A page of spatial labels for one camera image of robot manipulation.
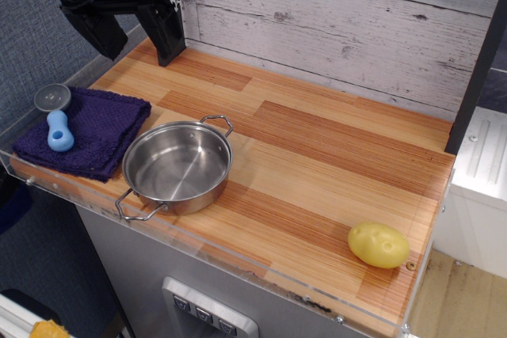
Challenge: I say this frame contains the silver toy fridge cabinet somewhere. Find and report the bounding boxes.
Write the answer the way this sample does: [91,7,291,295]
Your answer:
[78,207,361,337]

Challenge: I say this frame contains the yellow toy potato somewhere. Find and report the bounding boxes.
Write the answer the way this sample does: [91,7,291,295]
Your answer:
[348,222,410,269]

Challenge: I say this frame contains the white aluminium side unit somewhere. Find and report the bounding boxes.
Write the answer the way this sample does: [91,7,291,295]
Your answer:
[433,107,506,278]

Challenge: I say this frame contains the dark right shelf post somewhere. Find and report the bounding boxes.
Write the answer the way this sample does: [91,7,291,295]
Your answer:
[445,0,506,155]

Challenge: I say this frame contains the clear acrylic edge guard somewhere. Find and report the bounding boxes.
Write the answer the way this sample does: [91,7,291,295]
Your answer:
[2,142,453,337]

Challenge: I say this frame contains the purple folded cloth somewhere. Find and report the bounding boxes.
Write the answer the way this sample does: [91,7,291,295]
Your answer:
[13,87,151,182]

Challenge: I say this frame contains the yellow object at corner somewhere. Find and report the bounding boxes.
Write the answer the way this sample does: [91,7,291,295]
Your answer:
[29,320,71,338]

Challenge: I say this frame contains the stainless steel pot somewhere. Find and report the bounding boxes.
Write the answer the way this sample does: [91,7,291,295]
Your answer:
[115,115,234,221]

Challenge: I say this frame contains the white rail bottom left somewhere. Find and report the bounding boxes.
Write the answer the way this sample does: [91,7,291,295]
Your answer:
[0,295,42,338]

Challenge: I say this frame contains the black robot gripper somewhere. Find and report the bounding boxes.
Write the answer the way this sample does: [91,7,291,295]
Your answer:
[60,0,185,66]

